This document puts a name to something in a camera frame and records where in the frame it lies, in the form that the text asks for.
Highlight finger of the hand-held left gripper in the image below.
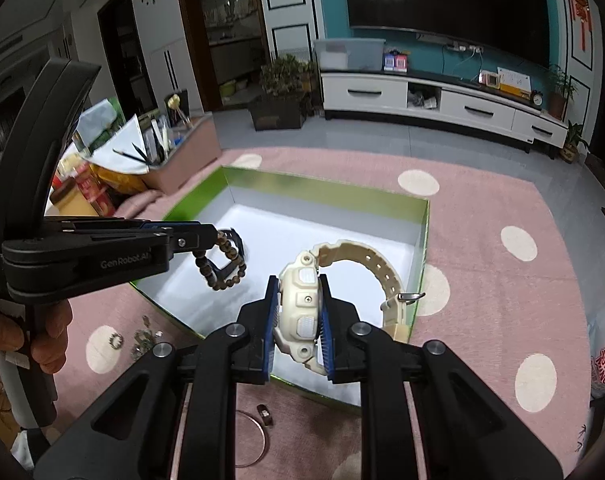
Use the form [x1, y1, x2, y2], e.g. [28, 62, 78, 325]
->
[45, 216, 203, 236]
[168, 225, 219, 260]

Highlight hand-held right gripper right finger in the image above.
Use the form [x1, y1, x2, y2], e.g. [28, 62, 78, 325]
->
[319, 274, 566, 480]

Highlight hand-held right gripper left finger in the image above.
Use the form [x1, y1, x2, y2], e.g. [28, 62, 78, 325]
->
[32, 275, 283, 480]

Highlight cream wrist watch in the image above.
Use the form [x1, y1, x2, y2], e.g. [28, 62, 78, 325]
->
[272, 240, 427, 376]

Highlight brown wooden bead bracelet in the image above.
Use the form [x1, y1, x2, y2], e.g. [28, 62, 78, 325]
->
[193, 228, 247, 292]

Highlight green cardboard box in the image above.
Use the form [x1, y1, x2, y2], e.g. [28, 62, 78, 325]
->
[130, 165, 431, 411]

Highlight person's left hand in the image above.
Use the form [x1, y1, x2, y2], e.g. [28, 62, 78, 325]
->
[0, 299, 74, 376]

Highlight pink storage box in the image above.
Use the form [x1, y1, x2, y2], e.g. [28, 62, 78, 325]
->
[140, 112, 223, 195]

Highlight pile of snack packets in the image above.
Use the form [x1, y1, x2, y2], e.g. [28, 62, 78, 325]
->
[50, 152, 148, 218]

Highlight white paper bag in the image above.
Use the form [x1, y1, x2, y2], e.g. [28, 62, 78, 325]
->
[75, 97, 156, 176]

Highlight silver bangle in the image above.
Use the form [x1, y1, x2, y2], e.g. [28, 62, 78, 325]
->
[235, 408, 272, 467]

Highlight white wardrobe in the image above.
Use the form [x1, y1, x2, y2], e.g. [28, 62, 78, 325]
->
[147, 35, 206, 116]

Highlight large dark planter with shrubs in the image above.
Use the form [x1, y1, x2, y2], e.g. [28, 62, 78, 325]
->
[247, 54, 318, 132]

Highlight pink polka dot rug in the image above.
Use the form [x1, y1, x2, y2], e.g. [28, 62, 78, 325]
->
[47, 147, 605, 480]

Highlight white television cabinet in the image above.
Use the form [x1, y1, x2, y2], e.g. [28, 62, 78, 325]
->
[320, 67, 568, 153]

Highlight clear plastic storage bin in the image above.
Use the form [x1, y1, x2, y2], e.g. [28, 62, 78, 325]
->
[313, 37, 386, 72]

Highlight small potted plant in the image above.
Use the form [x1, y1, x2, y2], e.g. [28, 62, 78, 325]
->
[563, 120, 591, 163]

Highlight white desk calendar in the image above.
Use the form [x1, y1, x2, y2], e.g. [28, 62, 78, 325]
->
[497, 66, 531, 96]

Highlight tall potted plant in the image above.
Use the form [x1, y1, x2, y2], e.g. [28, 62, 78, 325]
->
[545, 64, 578, 121]

